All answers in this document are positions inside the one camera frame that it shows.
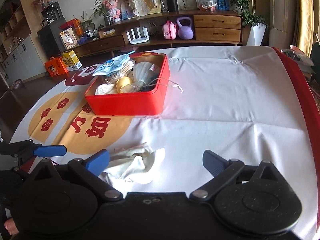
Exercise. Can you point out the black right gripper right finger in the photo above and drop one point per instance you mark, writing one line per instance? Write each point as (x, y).
(224, 172)

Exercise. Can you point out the white drawstring pouch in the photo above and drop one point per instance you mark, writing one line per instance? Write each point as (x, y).
(142, 76)

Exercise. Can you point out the person's left hand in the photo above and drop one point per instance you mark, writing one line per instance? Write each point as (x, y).
(11, 227)

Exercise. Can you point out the coffee machine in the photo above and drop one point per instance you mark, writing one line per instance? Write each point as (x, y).
(51, 13)

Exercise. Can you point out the printed white tablecloth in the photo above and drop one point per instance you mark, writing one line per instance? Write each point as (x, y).
(239, 102)

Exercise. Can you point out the orange gift bag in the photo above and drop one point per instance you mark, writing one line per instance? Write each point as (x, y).
(55, 67)

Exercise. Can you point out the white speckled soft pad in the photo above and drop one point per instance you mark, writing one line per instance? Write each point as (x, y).
(105, 89)

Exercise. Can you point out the pink plush doll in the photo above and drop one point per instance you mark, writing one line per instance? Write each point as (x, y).
(112, 9)

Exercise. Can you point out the cream snack box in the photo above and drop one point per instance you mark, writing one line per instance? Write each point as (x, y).
(68, 38)

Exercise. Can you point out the wooden wall cabinet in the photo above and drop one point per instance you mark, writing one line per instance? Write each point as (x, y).
(22, 57)

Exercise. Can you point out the wooden TV console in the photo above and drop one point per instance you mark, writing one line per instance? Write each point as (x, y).
(220, 27)

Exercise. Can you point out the white square planter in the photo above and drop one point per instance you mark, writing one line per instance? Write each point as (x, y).
(256, 35)

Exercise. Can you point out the yellow curtain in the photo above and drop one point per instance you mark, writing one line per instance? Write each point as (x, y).
(305, 26)

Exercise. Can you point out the cotton swab bag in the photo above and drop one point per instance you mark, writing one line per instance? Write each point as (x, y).
(118, 74)

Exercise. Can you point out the red metal tin box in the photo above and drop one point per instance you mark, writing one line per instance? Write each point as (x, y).
(133, 104)

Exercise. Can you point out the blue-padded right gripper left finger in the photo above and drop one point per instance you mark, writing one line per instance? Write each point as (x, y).
(87, 172)

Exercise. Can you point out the purple kettlebell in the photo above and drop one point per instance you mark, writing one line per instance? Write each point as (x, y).
(185, 32)

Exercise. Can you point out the black cylinder speaker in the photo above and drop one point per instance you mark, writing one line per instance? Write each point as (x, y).
(172, 5)

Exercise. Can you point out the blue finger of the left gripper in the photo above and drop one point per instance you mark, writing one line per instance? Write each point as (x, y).
(49, 151)

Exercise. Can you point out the pink white sachet packet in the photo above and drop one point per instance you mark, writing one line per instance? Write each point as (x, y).
(154, 68)

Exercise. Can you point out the white wifi router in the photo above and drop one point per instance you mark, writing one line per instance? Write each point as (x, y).
(138, 35)

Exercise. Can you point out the black mini fridge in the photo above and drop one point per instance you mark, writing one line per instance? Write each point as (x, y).
(50, 38)

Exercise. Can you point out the yellow carton box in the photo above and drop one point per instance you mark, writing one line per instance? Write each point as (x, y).
(71, 61)

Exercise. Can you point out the tall green potted tree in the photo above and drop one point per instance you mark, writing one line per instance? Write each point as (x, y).
(248, 18)

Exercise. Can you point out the yellow soft toy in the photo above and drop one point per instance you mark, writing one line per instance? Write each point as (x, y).
(122, 82)

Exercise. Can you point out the cream white cloth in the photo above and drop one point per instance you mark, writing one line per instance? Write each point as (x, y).
(138, 164)

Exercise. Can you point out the blue fabric piece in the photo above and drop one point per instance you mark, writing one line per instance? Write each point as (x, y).
(148, 88)

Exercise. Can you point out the cartoon print face mask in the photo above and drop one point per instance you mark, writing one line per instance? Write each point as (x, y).
(113, 65)

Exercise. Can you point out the small potted green plant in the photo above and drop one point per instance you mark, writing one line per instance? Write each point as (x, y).
(100, 9)

